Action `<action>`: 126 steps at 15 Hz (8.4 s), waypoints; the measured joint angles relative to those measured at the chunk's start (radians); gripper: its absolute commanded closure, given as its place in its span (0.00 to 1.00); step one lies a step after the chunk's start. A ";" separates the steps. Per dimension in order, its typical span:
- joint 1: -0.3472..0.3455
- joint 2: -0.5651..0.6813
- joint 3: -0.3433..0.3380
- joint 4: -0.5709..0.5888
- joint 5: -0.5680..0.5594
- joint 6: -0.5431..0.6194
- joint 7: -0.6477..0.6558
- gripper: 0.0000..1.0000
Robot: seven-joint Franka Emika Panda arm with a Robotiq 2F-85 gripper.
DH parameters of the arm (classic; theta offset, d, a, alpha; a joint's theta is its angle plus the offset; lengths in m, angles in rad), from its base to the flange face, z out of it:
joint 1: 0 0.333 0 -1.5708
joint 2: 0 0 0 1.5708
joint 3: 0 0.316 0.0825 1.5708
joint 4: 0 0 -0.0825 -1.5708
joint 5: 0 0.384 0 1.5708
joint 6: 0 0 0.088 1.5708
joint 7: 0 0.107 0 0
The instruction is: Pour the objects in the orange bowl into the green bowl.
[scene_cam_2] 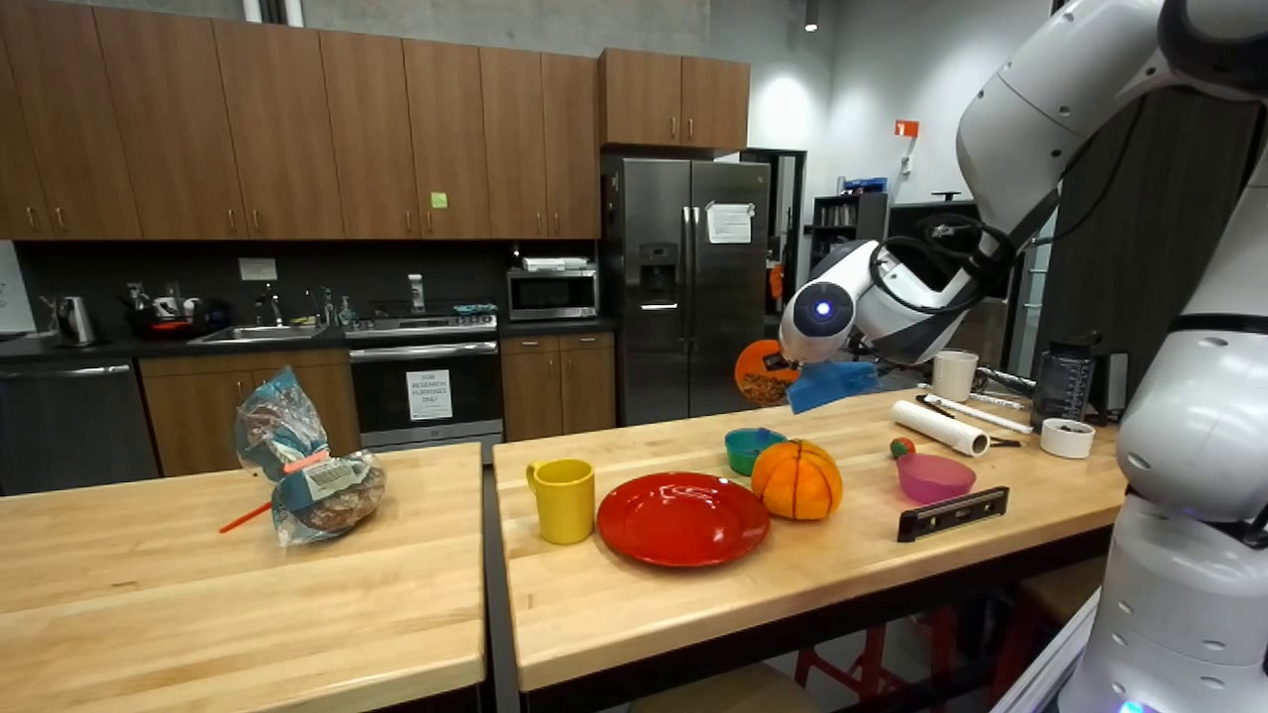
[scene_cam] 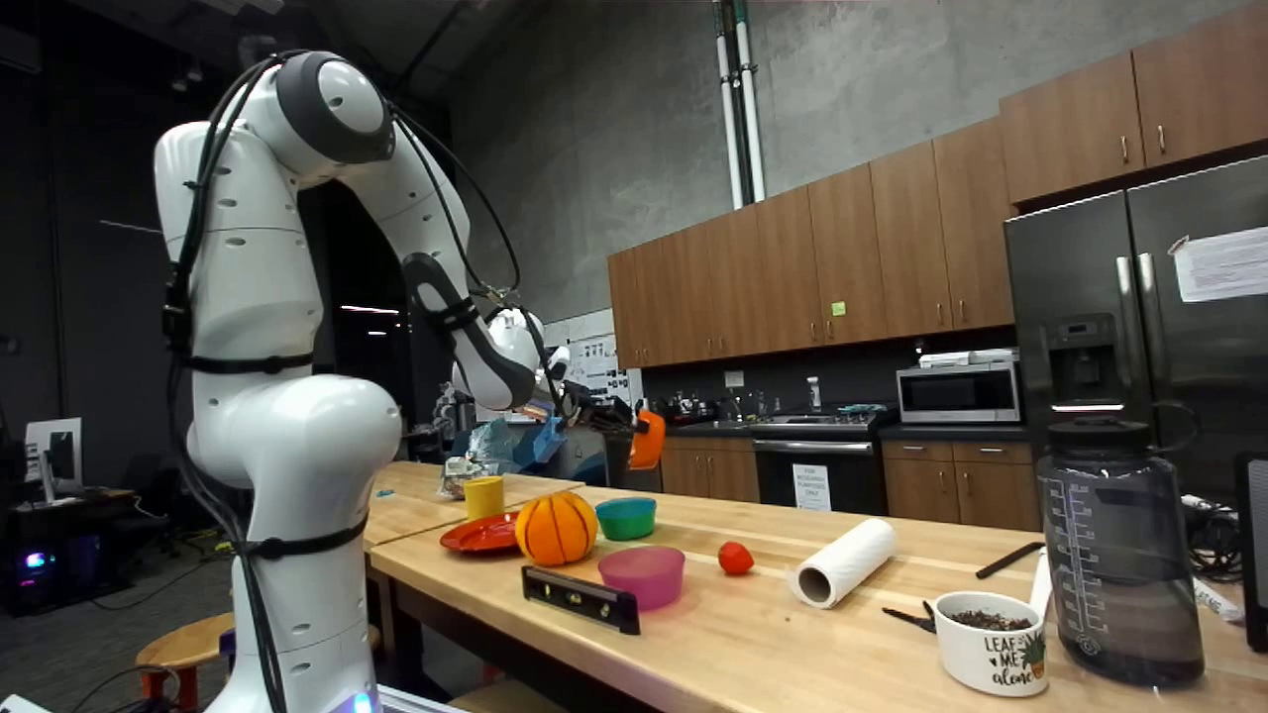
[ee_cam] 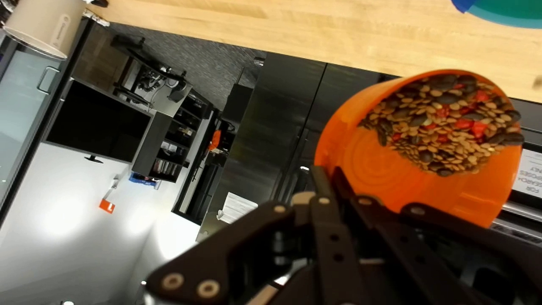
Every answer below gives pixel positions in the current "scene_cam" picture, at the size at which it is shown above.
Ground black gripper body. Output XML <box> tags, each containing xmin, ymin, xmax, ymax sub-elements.
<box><xmin>552</xmin><ymin>375</ymin><xmax>612</xmax><ymax>429</ymax></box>

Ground orange plastic bowl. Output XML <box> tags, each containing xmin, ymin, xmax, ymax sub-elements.
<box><xmin>622</xmin><ymin>403</ymin><xmax>671</xmax><ymax>474</ymax></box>

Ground teal green bowl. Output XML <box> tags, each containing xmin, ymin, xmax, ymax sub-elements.
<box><xmin>594</xmin><ymin>496</ymin><xmax>663</xmax><ymax>543</ymax></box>

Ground pink plastic bowl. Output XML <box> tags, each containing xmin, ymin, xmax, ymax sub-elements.
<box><xmin>594</xmin><ymin>543</ymin><xmax>689</xmax><ymax>615</ymax></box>

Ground blue cloth bundle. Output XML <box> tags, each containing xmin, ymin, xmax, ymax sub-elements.
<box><xmin>461</xmin><ymin>411</ymin><xmax>572</xmax><ymax>479</ymax></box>

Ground brown sink base cabinet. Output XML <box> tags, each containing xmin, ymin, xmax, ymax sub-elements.
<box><xmin>657</xmin><ymin>432</ymin><xmax>764</xmax><ymax>508</ymax></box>

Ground orange plush basketball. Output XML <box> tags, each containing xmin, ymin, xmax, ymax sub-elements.
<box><xmin>509</xmin><ymin>487</ymin><xmax>601</xmax><ymax>570</ymax></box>

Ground yellow mug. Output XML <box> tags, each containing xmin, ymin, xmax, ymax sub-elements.
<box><xmin>461</xmin><ymin>470</ymin><xmax>505</xmax><ymax>523</ymax></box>

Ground clear plastic bag with items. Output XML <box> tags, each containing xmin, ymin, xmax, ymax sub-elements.
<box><xmin>437</xmin><ymin>453</ymin><xmax>505</xmax><ymax>502</ymax></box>

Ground red glossy plate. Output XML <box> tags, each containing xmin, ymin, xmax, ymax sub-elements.
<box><xmin>437</xmin><ymin>512</ymin><xmax>528</xmax><ymax>560</ymax></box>

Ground red toy strawberry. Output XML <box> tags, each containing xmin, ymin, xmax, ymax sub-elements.
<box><xmin>713</xmin><ymin>539</ymin><xmax>756</xmax><ymax>581</ymax></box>

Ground black spirit level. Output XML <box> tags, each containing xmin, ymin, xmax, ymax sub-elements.
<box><xmin>520</xmin><ymin>562</ymin><xmax>647</xmax><ymax>636</ymax></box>

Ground white paper notice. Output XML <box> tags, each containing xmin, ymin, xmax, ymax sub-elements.
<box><xmin>1169</xmin><ymin>222</ymin><xmax>1268</xmax><ymax>310</ymax></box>
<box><xmin>788</xmin><ymin>461</ymin><xmax>837</xmax><ymax>516</ymax></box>

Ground long brown upper cabinets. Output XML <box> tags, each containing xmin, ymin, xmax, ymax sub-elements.
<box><xmin>607</xmin><ymin>115</ymin><xmax>1017</xmax><ymax>372</ymax></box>

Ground black built-in oven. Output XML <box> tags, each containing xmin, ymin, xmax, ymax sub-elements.
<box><xmin>747</xmin><ymin>432</ymin><xmax>889</xmax><ymax>516</ymax></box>

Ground white paper towel roll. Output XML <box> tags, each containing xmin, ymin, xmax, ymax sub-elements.
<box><xmin>788</xmin><ymin>516</ymin><xmax>899</xmax><ymax>615</ymax></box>

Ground silver microwave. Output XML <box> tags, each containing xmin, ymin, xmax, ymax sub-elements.
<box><xmin>890</xmin><ymin>359</ymin><xmax>1026</xmax><ymax>429</ymax></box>

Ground brown base cabinet with drawers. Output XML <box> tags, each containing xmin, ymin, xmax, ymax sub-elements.
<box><xmin>878</xmin><ymin>436</ymin><xmax>1047</xmax><ymax>529</ymax></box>

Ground white tray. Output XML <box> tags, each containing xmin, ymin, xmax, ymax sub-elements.
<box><xmin>916</xmin><ymin>345</ymin><xmax>1022</xmax><ymax>372</ymax></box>

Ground black pen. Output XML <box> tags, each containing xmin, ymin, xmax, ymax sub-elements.
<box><xmin>970</xmin><ymin>533</ymin><xmax>1051</xmax><ymax>581</ymax></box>

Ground dark bean pile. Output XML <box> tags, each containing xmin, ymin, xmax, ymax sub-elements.
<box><xmin>945</xmin><ymin>605</ymin><xmax>1038</xmax><ymax>635</ymax></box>

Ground white printed mug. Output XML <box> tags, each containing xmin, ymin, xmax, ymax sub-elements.
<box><xmin>931</xmin><ymin>585</ymin><xmax>1054</xmax><ymax>701</ymax></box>

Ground wooden seat red stool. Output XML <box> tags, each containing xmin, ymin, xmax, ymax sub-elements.
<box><xmin>129</xmin><ymin>610</ymin><xmax>241</xmax><ymax>713</ymax></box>

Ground stainless steel fridge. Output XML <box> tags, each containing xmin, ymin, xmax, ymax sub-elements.
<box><xmin>1003</xmin><ymin>149</ymin><xmax>1268</xmax><ymax>512</ymax></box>

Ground dark clear water jug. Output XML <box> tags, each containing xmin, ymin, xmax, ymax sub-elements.
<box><xmin>1035</xmin><ymin>416</ymin><xmax>1208</xmax><ymax>695</ymax></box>

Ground small desk monitor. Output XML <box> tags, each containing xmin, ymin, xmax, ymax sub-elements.
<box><xmin>19</xmin><ymin>416</ymin><xmax>88</xmax><ymax>508</ymax></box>

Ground brown cabinet over fridge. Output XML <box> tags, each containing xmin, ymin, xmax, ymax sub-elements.
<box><xmin>993</xmin><ymin>3</ymin><xmax>1268</xmax><ymax>211</ymax></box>

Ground grey wall pipe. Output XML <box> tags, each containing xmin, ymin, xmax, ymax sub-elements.
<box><xmin>713</xmin><ymin>0</ymin><xmax>770</xmax><ymax>215</ymax></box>

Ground black scoop handle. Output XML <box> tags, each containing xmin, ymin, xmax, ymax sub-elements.
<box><xmin>878</xmin><ymin>597</ymin><xmax>941</xmax><ymax>635</ymax></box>

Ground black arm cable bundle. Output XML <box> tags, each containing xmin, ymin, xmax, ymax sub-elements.
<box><xmin>159</xmin><ymin>50</ymin><xmax>289</xmax><ymax>713</ymax></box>

